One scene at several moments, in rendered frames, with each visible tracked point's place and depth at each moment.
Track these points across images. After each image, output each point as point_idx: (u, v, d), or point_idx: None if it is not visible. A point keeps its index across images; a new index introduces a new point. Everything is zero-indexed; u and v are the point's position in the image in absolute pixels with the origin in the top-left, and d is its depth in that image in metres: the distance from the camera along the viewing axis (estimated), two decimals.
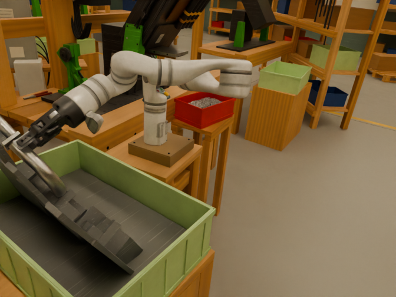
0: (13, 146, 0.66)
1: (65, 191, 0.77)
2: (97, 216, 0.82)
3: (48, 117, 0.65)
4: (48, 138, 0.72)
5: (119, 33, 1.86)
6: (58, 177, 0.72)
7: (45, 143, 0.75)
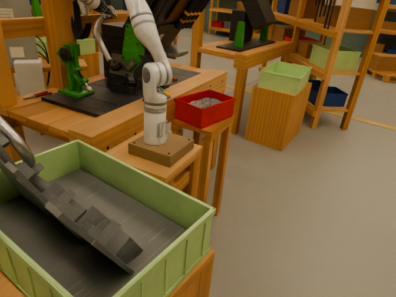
0: None
1: (95, 38, 1.68)
2: (97, 216, 0.82)
3: None
4: None
5: (119, 33, 1.86)
6: (95, 25, 1.67)
7: (106, 19, 1.62)
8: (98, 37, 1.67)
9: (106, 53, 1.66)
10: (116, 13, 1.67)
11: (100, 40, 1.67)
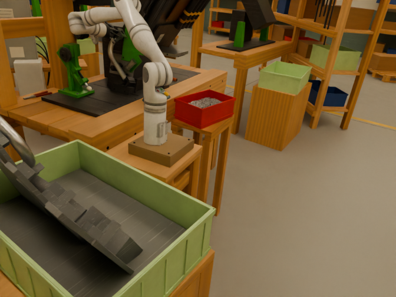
0: None
1: (110, 60, 1.84)
2: (97, 216, 0.82)
3: (107, 24, 1.74)
4: None
5: None
6: (108, 48, 1.82)
7: (116, 42, 1.75)
8: (112, 59, 1.82)
9: (122, 72, 1.81)
10: (124, 34, 1.79)
11: (115, 62, 1.82)
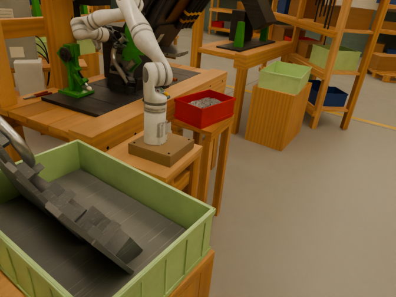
0: None
1: (113, 65, 1.83)
2: (97, 216, 0.82)
3: (106, 26, 1.72)
4: (115, 43, 1.74)
5: (119, 33, 1.86)
6: (111, 53, 1.82)
7: (118, 50, 1.73)
8: (115, 63, 1.82)
9: (125, 77, 1.81)
10: (127, 39, 1.79)
11: (118, 66, 1.82)
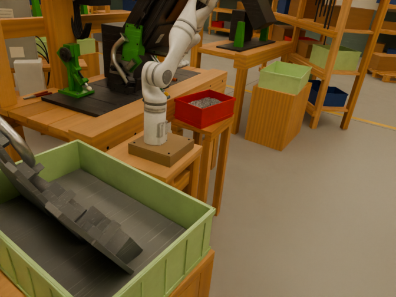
0: None
1: (113, 65, 1.83)
2: (97, 216, 0.82)
3: None
4: None
5: (119, 33, 1.86)
6: (111, 53, 1.82)
7: None
8: (115, 63, 1.82)
9: (125, 77, 1.81)
10: (127, 39, 1.79)
11: (118, 66, 1.82)
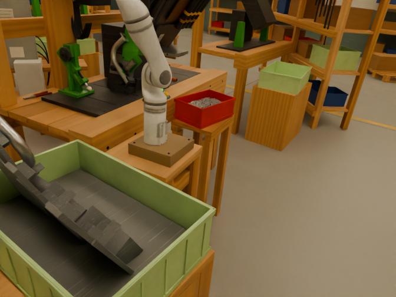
0: None
1: (113, 65, 1.83)
2: (97, 216, 0.82)
3: None
4: None
5: (119, 33, 1.86)
6: (111, 53, 1.82)
7: None
8: (115, 63, 1.82)
9: (125, 77, 1.81)
10: (127, 39, 1.79)
11: (118, 66, 1.82)
